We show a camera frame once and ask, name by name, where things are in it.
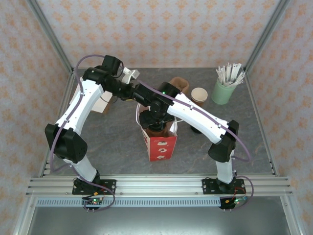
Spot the brown pulp cup carrier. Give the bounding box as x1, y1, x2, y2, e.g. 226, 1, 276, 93
146, 122, 176, 138

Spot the red white paper bag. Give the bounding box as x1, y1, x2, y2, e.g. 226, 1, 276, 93
135, 102, 179, 162

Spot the white napkin stack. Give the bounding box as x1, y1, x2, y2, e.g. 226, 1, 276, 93
91, 94, 112, 113

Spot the brown cardboard napkin tray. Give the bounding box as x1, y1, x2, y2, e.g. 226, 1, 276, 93
102, 101, 113, 115

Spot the stack of pulp cup carriers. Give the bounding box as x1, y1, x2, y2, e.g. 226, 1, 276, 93
168, 76, 190, 95

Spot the mint green canister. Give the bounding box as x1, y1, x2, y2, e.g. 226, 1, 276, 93
211, 77, 236, 105

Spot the small circuit board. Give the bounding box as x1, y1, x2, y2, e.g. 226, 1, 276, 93
221, 197, 247, 212
82, 197, 103, 212

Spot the wide aluminium base rail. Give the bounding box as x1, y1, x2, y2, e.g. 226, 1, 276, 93
25, 175, 293, 196

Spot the aluminium frame post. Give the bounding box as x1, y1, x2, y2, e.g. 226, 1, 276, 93
244, 0, 291, 71
25, 0, 74, 74

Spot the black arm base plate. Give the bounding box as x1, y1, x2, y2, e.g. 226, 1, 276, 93
72, 179, 117, 195
202, 178, 246, 195

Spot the grey slotted cable duct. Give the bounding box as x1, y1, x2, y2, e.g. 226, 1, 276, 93
36, 198, 221, 208

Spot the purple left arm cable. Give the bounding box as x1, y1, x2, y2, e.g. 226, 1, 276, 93
50, 54, 115, 212

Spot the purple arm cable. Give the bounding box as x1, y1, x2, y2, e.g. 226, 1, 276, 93
50, 54, 115, 212
138, 79, 255, 212

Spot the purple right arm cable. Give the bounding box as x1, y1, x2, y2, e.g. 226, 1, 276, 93
138, 79, 255, 212

